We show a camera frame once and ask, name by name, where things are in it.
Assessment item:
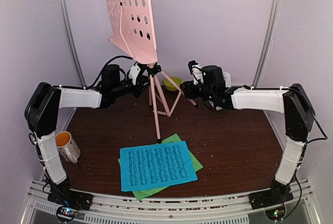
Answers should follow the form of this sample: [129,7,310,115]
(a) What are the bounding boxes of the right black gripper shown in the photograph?
[180,80,215,102]

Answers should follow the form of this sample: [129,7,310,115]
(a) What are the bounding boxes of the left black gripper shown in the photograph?
[112,76,153,98]

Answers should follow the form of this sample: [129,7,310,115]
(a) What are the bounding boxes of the pink music stand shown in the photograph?
[105,0,184,143]

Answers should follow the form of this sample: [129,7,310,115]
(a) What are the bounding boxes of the blue sheet music paper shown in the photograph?
[119,140,198,193]

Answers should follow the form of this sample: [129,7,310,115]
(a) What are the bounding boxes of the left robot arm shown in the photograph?
[24,63,149,205]

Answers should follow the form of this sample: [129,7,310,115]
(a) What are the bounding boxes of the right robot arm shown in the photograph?
[181,61,315,204]

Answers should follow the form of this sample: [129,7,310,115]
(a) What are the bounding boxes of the white metronome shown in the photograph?
[223,72,232,88]

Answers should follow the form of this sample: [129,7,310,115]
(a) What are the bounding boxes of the white patterned mug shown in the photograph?
[56,131,81,164]

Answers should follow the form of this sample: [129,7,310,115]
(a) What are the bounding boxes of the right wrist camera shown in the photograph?
[188,60,203,85]

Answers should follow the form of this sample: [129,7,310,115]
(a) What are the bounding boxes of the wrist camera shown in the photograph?
[129,63,141,85]
[188,60,203,85]

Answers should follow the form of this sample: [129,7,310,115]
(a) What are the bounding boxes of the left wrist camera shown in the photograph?
[129,63,141,85]

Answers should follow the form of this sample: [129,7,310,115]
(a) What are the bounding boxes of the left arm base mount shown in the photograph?
[47,184,93,223]

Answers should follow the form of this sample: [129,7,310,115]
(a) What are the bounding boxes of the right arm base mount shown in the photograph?
[249,180,293,221]

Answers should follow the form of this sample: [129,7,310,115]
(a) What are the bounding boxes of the aluminium front rail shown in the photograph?
[25,178,317,224]

